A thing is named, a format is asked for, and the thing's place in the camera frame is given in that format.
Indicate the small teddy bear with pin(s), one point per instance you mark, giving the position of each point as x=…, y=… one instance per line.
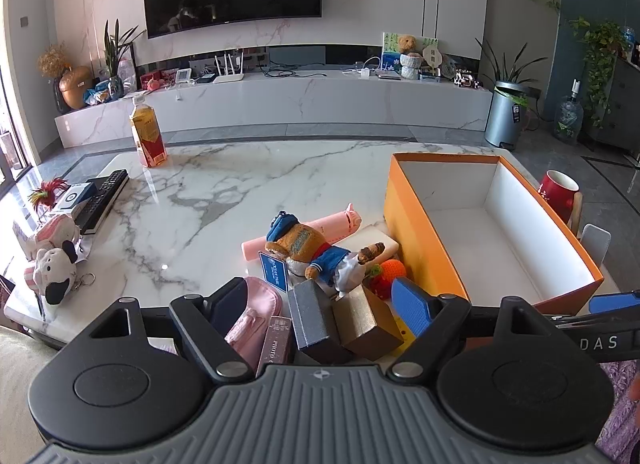
x=409, y=43

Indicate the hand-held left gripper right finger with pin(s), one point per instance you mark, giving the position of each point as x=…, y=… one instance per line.
x=410, y=305

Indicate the white desk clock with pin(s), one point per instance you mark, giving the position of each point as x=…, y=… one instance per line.
x=183, y=76

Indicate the water jug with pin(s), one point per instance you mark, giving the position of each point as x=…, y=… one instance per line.
x=568, y=118

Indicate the black remote control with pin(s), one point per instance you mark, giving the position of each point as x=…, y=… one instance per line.
x=102, y=199

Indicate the blue snack bag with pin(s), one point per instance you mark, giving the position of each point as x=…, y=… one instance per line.
x=97, y=93

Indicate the potted plant in blue pot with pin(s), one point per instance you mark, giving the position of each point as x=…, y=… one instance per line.
x=116, y=78

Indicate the gold box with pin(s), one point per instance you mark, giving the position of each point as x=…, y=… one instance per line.
x=367, y=321

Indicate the red feather shuttlecock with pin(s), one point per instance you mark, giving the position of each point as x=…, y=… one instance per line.
x=47, y=190

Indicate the golden round vase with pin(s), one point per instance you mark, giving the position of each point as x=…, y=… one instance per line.
x=76, y=88

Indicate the orange cardboard box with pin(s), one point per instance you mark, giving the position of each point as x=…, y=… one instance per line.
x=500, y=239

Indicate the cow figurines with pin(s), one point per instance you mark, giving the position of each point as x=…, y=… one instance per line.
x=466, y=81

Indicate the marble television stand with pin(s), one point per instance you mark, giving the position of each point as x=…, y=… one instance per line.
x=300, y=103

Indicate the pink toy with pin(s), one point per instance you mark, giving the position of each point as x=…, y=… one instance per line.
x=155, y=84

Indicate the dark grey box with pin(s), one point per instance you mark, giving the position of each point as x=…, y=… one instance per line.
x=312, y=316

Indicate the white sign ornament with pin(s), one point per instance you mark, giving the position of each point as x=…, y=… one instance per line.
x=432, y=59

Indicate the cream flat box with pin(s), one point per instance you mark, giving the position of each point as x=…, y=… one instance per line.
x=381, y=238

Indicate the blue tag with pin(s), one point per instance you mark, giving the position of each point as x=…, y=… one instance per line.
x=274, y=271

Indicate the red mug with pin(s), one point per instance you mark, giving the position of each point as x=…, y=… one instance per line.
x=556, y=191

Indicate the purple fluffy robe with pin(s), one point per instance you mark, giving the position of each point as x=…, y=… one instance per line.
x=620, y=419

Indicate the white router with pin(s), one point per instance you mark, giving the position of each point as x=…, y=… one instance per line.
x=229, y=76

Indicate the pink pouch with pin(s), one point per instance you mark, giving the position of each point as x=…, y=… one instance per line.
x=252, y=316

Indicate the bottle of amber drink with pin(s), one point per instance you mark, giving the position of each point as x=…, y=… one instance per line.
x=147, y=138

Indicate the cow plush toy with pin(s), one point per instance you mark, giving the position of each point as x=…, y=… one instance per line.
x=55, y=274

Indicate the white chair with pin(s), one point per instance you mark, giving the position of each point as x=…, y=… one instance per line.
x=595, y=244

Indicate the green picture board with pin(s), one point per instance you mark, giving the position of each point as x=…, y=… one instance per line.
x=391, y=51

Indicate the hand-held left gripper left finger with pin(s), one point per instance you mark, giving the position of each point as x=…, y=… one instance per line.
x=227, y=305

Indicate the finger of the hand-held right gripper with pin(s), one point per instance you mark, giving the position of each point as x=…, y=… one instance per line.
x=595, y=320
x=615, y=302

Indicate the crochet strawberry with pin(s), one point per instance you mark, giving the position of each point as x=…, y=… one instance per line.
x=380, y=285

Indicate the dried flowers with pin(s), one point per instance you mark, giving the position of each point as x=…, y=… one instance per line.
x=52, y=61

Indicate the white charger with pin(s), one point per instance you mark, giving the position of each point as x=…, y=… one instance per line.
x=369, y=71

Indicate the plush bear in blue outfit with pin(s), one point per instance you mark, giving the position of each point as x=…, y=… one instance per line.
x=300, y=244

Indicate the blue and white small box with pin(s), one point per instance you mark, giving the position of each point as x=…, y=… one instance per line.
x=75, y=194

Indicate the glass door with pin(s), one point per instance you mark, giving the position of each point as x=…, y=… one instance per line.
x=10, y=143

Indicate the metal keyring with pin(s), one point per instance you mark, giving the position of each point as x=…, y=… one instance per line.
x=85, y=280

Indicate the silver trash can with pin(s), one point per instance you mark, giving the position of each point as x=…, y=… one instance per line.
x=505, y=116

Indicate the trailing green plant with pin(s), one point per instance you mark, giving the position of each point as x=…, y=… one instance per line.
x=600, y=58

